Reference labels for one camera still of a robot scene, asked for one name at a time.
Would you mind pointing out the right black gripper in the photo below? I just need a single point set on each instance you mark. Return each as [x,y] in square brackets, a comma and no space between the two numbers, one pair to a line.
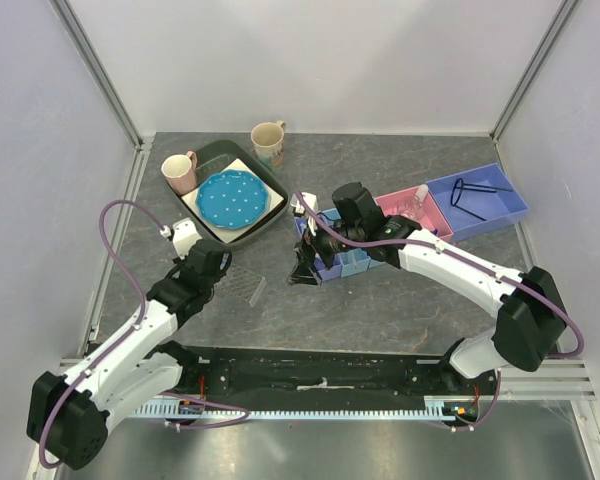
[303,272]

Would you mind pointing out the clear test tube rack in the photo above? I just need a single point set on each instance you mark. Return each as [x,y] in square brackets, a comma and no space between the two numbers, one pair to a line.
[242,284]

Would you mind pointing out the clear flask white stopper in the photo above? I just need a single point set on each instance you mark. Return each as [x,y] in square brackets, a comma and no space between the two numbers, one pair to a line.
[416,199]

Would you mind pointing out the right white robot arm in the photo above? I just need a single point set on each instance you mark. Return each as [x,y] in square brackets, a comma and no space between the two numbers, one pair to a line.
[526,306]

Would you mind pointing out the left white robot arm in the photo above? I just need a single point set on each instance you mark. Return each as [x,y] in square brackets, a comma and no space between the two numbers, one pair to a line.
[72,414]

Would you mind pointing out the purple narrow bin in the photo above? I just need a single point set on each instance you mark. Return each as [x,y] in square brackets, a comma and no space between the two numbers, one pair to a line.
[326,274]

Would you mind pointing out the light blue bin left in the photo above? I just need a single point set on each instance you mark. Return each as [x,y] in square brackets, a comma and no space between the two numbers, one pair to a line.
[352,262]

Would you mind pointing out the light blue bin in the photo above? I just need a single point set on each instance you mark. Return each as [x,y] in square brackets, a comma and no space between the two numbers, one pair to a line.
[352,262]
[374,263]

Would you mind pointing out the light blue bin right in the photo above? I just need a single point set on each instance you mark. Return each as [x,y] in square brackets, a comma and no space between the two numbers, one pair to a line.
[374,263]

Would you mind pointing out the white square plate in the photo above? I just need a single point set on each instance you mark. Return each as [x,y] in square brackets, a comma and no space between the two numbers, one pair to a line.
[225,235]

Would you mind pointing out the blue dotted plate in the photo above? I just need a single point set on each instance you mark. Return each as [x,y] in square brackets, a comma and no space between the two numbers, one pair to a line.
[232,199]

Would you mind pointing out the pink bin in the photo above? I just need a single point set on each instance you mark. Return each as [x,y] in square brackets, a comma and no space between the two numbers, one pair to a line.
[429,216]

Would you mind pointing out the beige mug with pattern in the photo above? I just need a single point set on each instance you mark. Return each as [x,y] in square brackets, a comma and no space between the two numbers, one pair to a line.
[268,142]

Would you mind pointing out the pink and cream mug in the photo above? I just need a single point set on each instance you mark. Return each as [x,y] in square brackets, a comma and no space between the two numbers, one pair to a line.
[180,172]

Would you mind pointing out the purple large bin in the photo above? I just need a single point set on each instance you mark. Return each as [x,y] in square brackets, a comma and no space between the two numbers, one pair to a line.
[477,201]

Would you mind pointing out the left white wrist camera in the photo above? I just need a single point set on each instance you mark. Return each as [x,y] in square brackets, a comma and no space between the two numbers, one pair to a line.
[183,235]

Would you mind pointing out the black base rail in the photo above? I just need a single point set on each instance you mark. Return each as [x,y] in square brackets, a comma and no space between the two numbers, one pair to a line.
[311,380]

